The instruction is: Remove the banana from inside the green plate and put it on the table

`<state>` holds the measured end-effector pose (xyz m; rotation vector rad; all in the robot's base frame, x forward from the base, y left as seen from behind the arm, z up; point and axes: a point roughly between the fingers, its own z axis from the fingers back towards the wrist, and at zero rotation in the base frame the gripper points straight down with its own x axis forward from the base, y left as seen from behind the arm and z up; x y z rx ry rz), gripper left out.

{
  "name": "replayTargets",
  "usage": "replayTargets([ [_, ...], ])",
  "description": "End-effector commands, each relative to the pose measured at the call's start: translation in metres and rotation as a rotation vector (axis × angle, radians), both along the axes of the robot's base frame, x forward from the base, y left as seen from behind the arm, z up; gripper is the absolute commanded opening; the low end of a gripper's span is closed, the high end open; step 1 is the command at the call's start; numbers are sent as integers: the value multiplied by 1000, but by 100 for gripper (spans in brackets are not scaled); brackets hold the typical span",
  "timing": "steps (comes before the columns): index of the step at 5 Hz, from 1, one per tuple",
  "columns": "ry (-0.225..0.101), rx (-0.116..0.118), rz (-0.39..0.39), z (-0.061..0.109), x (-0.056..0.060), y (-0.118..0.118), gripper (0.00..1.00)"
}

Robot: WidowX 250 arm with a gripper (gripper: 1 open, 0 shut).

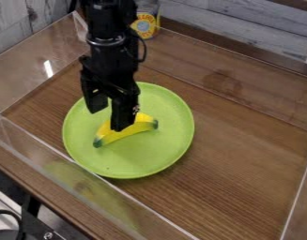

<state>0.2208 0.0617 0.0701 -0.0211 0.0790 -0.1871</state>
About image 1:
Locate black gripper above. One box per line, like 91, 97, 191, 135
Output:
78, 37, 142, 132

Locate yellow toy banana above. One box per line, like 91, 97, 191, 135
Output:
93, 112, 159, 148

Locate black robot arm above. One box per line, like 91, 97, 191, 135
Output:
79, 0, 142, 131

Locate green round plate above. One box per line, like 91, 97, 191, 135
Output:
62, 82, 195, 179

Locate yellow labelled tin can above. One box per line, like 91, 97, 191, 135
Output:
133, 0, 161, 39

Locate clear acrylic enclosure walls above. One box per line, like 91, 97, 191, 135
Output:
0, 16, 307, 240

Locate black cable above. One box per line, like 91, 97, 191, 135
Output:
0, 209, 28, 240

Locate black metal table bracket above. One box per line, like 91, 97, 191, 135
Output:
20, 195, 66, 240

